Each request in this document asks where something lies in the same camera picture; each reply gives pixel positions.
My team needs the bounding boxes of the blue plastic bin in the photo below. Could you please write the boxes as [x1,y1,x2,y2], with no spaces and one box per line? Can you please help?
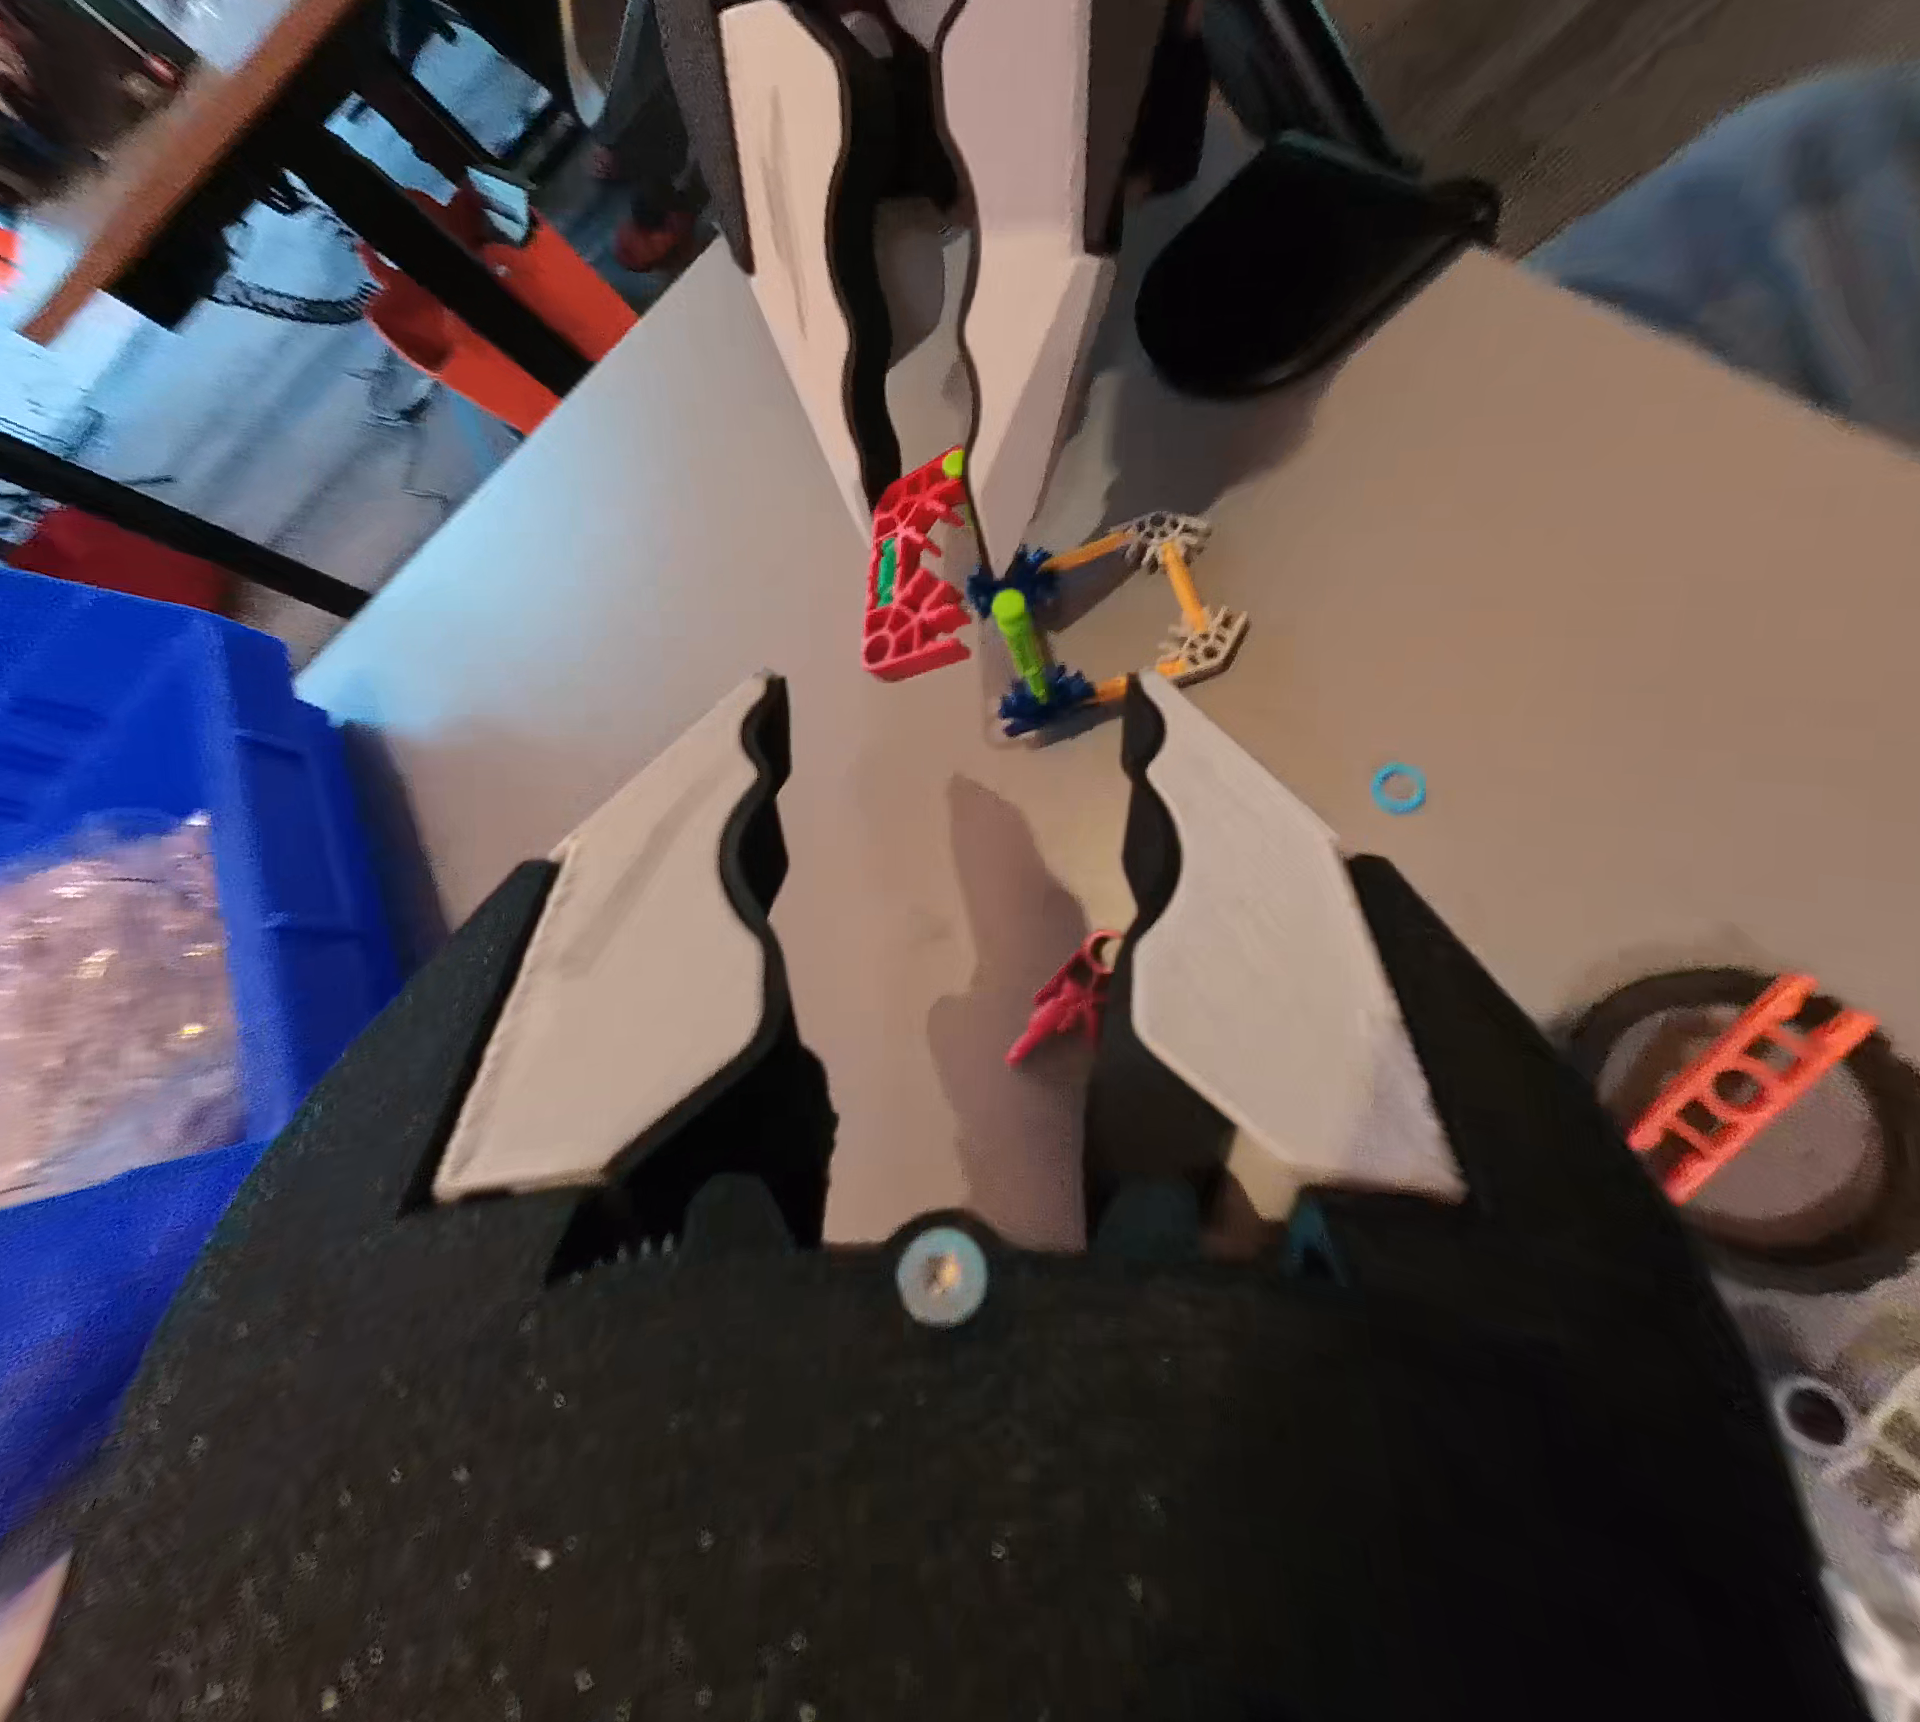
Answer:
[0,568,437,1544]

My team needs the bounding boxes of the red tote basket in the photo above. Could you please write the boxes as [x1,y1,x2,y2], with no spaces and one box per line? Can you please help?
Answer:
[14,505,234,615]

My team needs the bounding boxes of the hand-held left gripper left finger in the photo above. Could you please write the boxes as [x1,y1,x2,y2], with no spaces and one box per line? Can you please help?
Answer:
[431,672,840,1247]

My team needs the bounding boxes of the black stand pole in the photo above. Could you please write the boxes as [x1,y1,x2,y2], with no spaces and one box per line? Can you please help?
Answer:
[0,433,368,621]

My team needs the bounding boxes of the orange connector piece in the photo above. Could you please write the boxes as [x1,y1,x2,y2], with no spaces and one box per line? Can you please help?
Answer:
[1625,975,1883,1207]

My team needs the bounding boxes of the orange tote bin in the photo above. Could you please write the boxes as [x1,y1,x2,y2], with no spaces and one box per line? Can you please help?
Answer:
[363,181,639,433]

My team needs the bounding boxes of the person's leg in jeans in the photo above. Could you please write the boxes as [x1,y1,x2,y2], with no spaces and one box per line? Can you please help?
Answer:
[1527,64,1920,455]

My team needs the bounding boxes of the colourful rod connector toy model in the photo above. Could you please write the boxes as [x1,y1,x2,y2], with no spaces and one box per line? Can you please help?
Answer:
[943,448,1251,740]

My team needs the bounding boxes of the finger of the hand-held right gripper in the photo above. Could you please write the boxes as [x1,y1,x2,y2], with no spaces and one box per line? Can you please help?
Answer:
[931,0,1121,527]
[717,0,902,515]

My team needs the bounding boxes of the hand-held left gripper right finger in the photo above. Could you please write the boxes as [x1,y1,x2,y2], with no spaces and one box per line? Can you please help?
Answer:
[1081,672,1465,1252]

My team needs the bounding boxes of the red connectors with green clip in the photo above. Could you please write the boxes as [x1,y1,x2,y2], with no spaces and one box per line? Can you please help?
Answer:
[857,448,978,684]

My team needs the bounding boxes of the crumpled clear plastic bags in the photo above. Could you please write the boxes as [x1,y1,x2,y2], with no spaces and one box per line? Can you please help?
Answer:
[0,811,250,1207]

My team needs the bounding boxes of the black toy tyre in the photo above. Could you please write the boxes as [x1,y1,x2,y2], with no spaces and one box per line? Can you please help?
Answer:
[1551,969,1920,1288]

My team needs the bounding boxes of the red connector with white rod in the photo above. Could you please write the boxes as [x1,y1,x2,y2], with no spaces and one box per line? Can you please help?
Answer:
[1005,933,1121,1068]

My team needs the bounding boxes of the wooden desk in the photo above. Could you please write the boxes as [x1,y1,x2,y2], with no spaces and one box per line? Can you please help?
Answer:
[0,0,599,404]

